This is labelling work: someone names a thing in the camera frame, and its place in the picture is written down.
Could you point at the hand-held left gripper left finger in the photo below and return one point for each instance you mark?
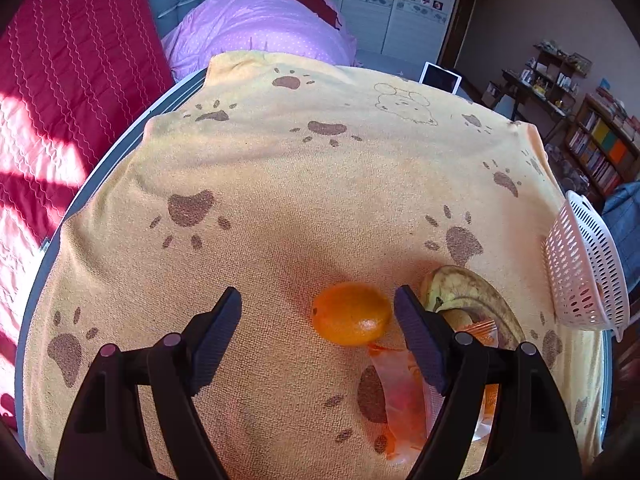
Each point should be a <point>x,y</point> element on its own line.
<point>215,345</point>

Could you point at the white wardrobe with stickers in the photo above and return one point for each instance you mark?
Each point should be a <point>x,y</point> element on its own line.
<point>370,5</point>

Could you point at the orange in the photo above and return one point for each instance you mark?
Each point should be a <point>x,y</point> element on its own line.
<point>350,315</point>

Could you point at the white tablet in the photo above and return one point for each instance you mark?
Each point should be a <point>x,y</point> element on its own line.
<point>440,79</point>

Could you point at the blue denim cloth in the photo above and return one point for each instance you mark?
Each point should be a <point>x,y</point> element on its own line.
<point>625,220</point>

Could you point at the clear packet of orange snacks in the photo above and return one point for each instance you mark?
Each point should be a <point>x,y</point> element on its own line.
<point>402,405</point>

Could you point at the white perforated plastic basket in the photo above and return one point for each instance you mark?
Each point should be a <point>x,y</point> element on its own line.
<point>585,260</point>

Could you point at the wooden bookshelf with books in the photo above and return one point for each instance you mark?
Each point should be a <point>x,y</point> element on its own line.
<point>605,145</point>

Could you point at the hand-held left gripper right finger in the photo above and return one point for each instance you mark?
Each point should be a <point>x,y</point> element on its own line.
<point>417,342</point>

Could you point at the dark wooden desk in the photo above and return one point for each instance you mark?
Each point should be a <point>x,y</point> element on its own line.
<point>530,90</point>

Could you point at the dark wooden door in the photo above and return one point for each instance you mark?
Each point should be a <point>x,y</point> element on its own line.
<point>465,20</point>

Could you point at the red quilted bedspread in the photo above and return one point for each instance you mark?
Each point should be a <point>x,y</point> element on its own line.
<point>60,75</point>

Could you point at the spotted yellow banana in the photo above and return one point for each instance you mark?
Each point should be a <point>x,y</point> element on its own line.
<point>492,300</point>

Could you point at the small wooden desk shelf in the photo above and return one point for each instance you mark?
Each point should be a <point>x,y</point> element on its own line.
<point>557,67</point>

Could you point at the yellow paw print towel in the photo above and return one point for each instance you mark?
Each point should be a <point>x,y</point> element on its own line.
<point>310,195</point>

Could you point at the pink dotted duvet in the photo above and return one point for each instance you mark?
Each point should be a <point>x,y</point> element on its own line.
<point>260,25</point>

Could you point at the dark red cloth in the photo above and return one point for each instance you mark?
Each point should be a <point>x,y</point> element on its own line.
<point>315,2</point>

